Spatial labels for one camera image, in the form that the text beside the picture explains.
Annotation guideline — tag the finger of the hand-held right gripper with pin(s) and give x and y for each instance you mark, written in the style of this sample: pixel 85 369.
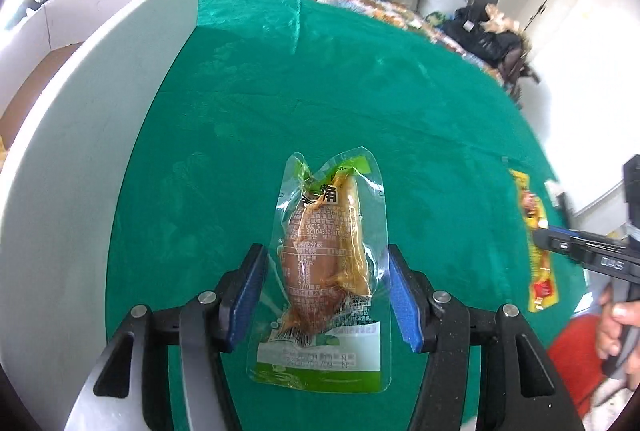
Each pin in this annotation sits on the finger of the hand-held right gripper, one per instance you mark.
pixel 560 247
pixel 565 231

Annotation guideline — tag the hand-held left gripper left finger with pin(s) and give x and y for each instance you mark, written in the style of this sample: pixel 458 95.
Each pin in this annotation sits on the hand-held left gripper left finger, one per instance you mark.
pixel 245 301

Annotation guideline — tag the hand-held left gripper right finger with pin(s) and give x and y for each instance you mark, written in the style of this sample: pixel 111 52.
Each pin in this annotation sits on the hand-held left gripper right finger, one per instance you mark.
pixel 406 301

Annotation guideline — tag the yellow and red snack packet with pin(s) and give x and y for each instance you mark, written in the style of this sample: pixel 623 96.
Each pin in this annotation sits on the yellow and red snack packet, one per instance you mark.
pixel 537 261

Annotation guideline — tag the clear chicken leg packet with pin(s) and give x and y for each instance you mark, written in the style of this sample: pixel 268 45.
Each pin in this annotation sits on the clear chicken leg packet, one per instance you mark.
pixel 320 261

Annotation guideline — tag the white cardboard box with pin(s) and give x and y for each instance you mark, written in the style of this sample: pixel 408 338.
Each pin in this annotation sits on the white cardboard box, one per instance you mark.
pixel 100 111

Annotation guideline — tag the person's right hand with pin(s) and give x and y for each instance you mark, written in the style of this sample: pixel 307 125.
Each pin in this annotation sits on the person's right hand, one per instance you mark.
pixel 607 331

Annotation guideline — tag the black phone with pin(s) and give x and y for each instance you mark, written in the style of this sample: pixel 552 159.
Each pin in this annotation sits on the black phone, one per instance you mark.
pixel 564 211

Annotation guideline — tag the brown chair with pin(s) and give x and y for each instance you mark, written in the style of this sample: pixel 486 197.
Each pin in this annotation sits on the brown chair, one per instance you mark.
pixel 520 71

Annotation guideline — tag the black clothes pile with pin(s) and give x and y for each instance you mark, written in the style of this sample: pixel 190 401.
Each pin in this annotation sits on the black clothes pile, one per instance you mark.
pixel 480 38

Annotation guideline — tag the beige garment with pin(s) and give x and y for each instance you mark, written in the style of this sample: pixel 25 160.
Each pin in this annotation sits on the beige garment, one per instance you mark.
pixel 502 18

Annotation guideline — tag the green blanket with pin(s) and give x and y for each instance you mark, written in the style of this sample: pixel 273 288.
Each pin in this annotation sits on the green blanket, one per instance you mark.
pixel 350 86

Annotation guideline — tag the green cloth item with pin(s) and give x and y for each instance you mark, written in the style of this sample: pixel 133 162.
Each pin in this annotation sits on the green cloth item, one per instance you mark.
pixel 436 20

